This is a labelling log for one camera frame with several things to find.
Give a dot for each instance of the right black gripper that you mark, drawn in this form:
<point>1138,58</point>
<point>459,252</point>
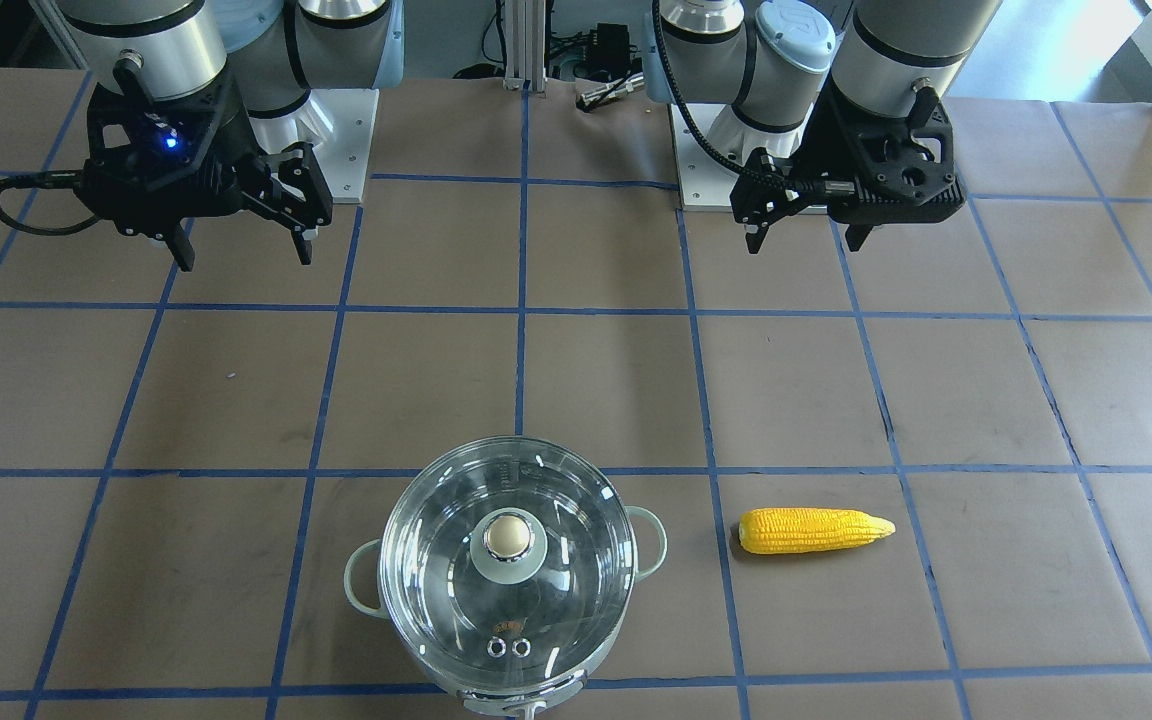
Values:
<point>227,142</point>

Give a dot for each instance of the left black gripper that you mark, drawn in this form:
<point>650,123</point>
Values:
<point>816,150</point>

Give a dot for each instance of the yellow corn cob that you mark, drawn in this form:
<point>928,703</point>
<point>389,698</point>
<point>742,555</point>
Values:
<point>782,530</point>

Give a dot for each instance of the glass pot lid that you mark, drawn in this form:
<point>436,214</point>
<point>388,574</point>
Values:
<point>506,565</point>

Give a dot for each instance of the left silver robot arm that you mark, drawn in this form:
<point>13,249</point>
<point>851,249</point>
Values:
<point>803,115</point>

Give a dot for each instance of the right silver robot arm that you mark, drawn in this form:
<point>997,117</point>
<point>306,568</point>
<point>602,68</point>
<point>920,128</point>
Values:
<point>277,50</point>

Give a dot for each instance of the pale green pot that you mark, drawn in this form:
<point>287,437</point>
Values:
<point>506,600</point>

